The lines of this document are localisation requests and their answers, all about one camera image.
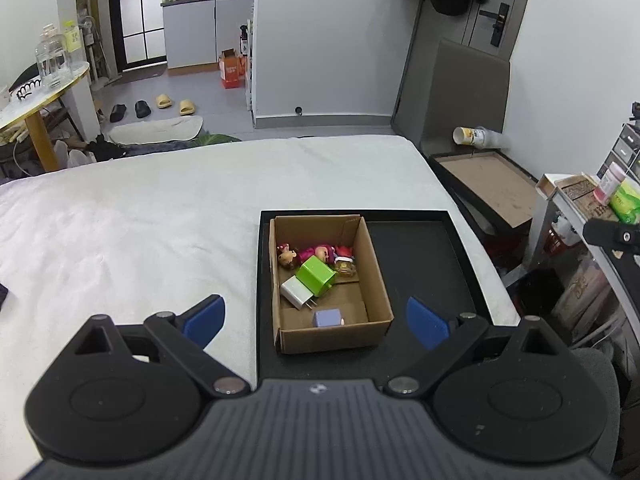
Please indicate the grey entrance door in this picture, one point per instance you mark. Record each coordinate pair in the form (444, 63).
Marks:
(492, 10)

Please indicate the green tissue pack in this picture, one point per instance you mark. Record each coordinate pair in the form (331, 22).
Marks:
(627, 205)

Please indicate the brown patterned flat box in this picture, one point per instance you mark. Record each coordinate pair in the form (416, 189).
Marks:
(582, 195)

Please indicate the green cube charger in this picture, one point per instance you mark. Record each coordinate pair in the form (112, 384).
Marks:
(315, 275)

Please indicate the black spray bottle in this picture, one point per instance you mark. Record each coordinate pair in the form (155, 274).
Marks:
(244, 37)

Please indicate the paper cup tube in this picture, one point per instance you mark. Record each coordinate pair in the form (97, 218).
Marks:
(472, 136)

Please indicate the brown-haired doll figure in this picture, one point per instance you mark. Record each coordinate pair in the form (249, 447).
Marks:
(288, 257)

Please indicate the black door lock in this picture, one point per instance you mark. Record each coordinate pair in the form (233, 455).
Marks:
(497, 22)

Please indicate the brown cardboard box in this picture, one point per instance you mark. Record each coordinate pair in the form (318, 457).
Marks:
(370, 290)

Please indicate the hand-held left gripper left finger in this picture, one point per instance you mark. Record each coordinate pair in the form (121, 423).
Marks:
(205, 316)

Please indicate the black slipper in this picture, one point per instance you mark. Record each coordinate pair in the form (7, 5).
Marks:
(118, 112)
(142, 109)

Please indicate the pink doll figure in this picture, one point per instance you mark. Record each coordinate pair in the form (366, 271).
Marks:
(317, 253)

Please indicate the lavender cube charger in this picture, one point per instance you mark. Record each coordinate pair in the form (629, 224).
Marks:
(328, 319)

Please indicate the black tray with brown bottom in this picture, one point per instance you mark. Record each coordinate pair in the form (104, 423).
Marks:
(492, 187)

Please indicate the white charger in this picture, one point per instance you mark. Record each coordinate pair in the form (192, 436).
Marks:
(296, 294)

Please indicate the orange carton box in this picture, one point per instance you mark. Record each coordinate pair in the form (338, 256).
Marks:
(231, 70)

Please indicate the small red-capped bottle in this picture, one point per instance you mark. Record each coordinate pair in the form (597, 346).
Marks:
(344, 260)

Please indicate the white floor rug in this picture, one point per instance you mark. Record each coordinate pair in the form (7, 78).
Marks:
(157, 130)

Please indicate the grey side desk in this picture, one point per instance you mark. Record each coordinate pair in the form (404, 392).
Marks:
(560, 210)

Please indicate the clear glass bottle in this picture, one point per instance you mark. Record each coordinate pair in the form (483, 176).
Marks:
(50, 60)

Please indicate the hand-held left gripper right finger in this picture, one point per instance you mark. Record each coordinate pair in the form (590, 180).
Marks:
(425, 321)

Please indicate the grey leaning board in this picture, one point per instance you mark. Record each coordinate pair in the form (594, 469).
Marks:
(462, 90)

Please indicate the round yellow-legged table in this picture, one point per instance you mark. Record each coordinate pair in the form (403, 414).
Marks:
(40, 95)

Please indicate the black phone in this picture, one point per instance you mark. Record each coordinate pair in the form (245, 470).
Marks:
(2, 296)

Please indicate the grey drawer organizer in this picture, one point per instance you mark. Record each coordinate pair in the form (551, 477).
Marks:
(627, 147)

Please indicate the white kitchen cabinet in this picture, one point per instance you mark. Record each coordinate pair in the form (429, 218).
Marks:
(210, 30)

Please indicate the black-framed glass door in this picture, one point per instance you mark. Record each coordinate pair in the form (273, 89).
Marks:
(140, 15)

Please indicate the yellow-lidded jar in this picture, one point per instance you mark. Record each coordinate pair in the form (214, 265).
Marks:
(73, 36)

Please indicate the pink-lidded white bottle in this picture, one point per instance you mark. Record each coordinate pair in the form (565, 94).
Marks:
(607, 184)

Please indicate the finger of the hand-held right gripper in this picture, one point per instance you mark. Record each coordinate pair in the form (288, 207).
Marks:
(612, 232)

